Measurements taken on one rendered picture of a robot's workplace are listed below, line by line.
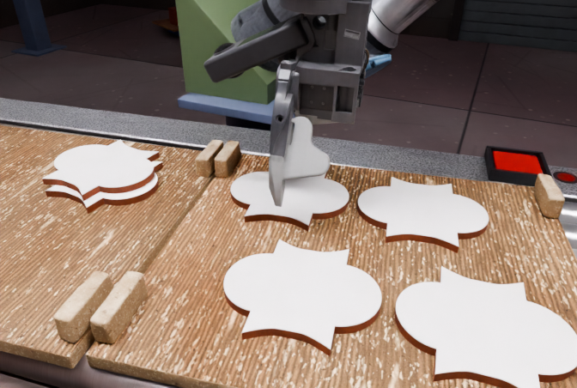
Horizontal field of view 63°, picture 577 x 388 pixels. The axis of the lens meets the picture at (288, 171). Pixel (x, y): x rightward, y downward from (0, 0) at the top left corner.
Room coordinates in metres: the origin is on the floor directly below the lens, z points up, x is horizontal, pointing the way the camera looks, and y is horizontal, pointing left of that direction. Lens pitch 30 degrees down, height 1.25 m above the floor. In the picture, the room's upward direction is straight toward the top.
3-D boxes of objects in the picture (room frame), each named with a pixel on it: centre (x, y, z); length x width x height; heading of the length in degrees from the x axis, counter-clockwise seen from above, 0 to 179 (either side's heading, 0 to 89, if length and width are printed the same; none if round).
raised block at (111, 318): (0.28, 0.14, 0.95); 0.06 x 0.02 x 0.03; 167
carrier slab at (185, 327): (0.37, -0.08, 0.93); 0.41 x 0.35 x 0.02; 77
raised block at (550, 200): (0.46, -0.30, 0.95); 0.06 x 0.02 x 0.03; 167
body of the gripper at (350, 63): (0.46, -0.03, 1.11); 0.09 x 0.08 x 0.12; 76
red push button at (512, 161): (0.57, -0.32, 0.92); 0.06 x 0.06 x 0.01; 74
